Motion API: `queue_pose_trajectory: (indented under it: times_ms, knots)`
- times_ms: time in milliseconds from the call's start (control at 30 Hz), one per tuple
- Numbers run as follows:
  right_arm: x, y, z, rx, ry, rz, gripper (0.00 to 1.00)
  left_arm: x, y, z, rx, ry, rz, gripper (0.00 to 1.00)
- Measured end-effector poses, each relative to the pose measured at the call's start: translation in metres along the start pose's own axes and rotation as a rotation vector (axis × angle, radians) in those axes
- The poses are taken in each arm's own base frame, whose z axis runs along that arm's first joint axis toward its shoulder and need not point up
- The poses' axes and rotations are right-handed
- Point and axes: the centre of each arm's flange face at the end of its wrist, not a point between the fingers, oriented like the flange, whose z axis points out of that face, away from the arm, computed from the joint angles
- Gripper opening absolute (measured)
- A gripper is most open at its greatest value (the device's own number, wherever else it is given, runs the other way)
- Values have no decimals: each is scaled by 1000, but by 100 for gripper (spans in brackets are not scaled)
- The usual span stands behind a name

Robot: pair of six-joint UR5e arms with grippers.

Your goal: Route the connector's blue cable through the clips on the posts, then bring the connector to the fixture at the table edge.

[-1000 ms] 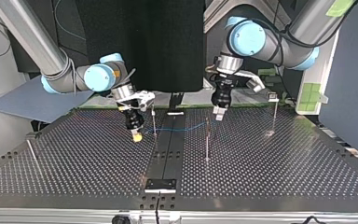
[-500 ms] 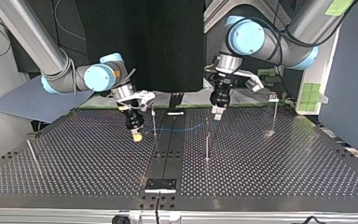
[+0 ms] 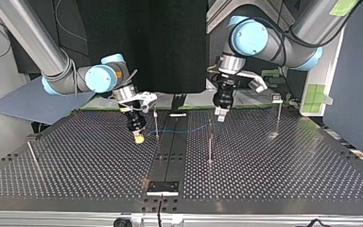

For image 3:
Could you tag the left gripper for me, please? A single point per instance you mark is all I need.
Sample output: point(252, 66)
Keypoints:
point(223, 93)

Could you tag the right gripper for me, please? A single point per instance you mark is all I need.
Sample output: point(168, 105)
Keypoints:
point(135, 119)

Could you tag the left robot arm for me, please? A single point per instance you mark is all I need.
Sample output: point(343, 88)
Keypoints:
point(252, 38)

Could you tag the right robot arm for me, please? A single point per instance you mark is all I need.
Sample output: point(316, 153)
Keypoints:
point(31, 34)

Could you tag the connector holder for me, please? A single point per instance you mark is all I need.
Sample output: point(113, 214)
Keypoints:
point(276, 98)

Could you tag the black panel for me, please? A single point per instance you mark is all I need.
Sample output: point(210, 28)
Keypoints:
point(145, 44)

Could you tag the grey board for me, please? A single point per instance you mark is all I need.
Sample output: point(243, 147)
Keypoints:
point(38, 102)

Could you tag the metal post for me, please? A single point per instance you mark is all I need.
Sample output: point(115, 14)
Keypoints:
point(210, 142)
point(155, 123)
point(278, 118)
point(32, 153)

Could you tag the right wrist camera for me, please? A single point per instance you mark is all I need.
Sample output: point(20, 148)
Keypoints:
point(147, 99)

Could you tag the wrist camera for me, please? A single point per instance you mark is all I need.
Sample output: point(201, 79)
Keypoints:
point(255, 80)
point(147, 99)

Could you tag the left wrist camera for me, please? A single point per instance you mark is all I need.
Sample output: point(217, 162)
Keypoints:
point(255, 80)

